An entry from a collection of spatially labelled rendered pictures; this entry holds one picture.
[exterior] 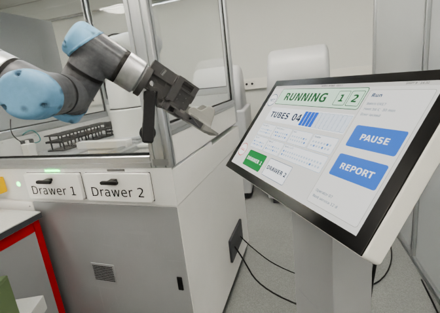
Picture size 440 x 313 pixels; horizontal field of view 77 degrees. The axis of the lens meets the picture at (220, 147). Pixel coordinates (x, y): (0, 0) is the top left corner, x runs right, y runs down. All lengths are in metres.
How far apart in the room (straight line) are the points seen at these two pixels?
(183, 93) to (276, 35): 3.56
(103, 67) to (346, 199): 0.51
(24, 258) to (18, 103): 1.02
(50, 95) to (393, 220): 0.53
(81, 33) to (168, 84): 0.19
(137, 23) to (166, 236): 0.74
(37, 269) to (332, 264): 1.20
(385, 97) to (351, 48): 3.61
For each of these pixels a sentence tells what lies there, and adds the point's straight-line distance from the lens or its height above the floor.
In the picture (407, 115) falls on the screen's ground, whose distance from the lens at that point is 0.53.
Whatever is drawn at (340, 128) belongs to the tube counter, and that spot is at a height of 1.10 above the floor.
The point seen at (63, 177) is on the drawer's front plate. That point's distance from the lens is 1.27.
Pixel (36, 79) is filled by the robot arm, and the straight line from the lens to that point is 0.49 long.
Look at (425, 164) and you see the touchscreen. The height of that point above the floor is 1.07.
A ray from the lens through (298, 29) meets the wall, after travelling 4.14.
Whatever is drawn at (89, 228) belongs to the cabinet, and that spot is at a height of 0.68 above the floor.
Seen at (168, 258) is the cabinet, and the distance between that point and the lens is 1.17.
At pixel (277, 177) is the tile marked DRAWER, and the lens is 0.64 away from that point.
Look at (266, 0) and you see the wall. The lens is 4.23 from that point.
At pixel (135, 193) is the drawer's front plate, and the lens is 1.07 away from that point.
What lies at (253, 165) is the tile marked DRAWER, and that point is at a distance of 0.74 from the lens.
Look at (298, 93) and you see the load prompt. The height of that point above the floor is 1.16.
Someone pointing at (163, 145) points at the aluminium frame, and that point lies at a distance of 0.97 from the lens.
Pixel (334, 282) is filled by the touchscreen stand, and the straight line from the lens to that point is 0.76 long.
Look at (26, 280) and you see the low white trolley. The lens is 1.49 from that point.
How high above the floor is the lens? 1.22
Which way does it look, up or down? 14 degrees down
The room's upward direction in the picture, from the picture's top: 6 degrees counter-clockwise
